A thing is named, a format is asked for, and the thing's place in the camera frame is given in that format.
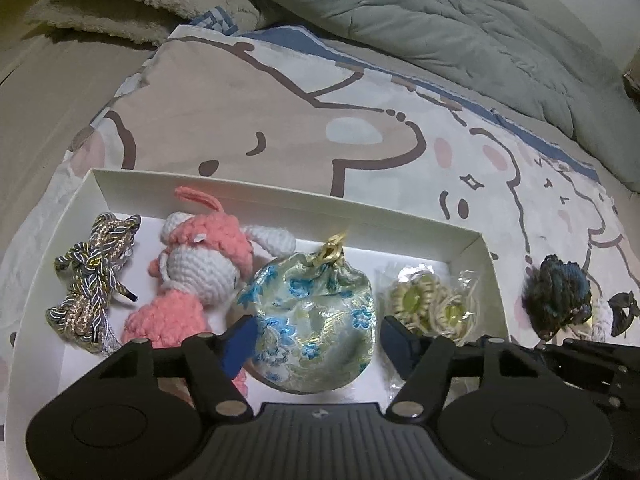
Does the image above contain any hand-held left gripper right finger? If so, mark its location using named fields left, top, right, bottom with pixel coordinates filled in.
left=381, top=316, right=553, bottom=418

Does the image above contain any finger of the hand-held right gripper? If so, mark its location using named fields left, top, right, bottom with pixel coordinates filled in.
left=542, top=338, right=640, bottom=377

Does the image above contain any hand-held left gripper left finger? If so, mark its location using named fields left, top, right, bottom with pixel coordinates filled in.
left=89, top=316, right=258, bottom=421

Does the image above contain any white scrunchie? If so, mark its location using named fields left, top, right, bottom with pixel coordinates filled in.
left=587, top=297, right=613, bottom=343

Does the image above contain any clear bag of rubber bands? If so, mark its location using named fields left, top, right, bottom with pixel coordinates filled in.
left=377, top=261, right=485, bottom=351

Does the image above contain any black hair claw clip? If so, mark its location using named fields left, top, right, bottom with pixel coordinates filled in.
left=607, top=291, right=640, bottom=338

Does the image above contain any dark crocheted scrunchie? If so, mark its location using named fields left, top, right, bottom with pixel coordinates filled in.
left=521, top=254, right=593, bottom=341

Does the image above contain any embroidered floral round pouch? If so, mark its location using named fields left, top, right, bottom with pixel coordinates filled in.
left=235, top=232, right=376, bottom=393

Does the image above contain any pink white crochet doll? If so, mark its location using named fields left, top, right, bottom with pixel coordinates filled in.
left=121, top=186, right=297, bottom=396

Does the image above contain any white shallow cardboard box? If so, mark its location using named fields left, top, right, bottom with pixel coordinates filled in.
left=0, top=167, right=511, bottom=441

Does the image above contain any braided rope bow hair clip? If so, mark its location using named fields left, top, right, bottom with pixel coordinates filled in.
left=46, top=212, right=142, bottom=356

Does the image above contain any cartoon bear printed blanket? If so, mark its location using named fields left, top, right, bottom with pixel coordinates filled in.
left=0, top=24, right=640, bottom=361

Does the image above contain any grey duvet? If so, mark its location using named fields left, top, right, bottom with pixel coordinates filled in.
left=165, top=0, right=640, bottom=188

